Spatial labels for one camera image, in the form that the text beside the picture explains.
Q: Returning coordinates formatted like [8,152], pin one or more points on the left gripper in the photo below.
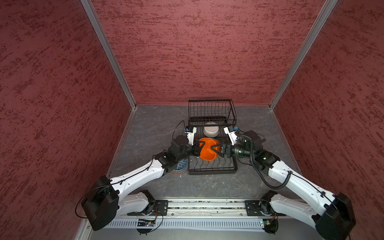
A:
[197,151]

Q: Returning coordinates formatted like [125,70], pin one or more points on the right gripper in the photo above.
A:
[224,149]

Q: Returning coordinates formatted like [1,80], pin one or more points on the orange bowl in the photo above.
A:
[210,153]

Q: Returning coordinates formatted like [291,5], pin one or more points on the white bowl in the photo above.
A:
[211,130]

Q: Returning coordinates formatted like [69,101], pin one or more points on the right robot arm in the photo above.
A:
[291,194]

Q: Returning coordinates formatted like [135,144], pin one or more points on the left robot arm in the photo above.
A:
[111,197]

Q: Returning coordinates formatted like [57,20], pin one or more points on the blue patterned bowl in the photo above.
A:
[181,167]

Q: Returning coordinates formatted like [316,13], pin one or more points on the left aluminium corner profile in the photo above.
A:
[97,26]

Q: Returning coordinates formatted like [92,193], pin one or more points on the aluminium corner profile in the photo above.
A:
[317,26]
[97,26]

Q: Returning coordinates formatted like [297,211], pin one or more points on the right aluminium corner profile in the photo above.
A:
[317,26]

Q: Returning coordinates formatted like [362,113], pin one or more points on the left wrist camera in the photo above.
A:
[190,132]

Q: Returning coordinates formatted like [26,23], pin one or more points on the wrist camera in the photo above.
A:
[190,132]
[231,132]

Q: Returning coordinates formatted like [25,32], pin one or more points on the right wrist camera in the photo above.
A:
[231,132]

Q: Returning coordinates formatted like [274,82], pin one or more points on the black wire dish rack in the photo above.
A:
[208,120]

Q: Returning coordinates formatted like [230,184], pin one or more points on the aluminium mounting rail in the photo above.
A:
[189,208]

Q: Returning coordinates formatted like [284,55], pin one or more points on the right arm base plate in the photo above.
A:
[257,208]

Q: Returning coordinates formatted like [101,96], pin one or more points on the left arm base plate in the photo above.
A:
[153,209]

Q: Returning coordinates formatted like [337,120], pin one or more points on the perforated cable duct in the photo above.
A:
[191,224]

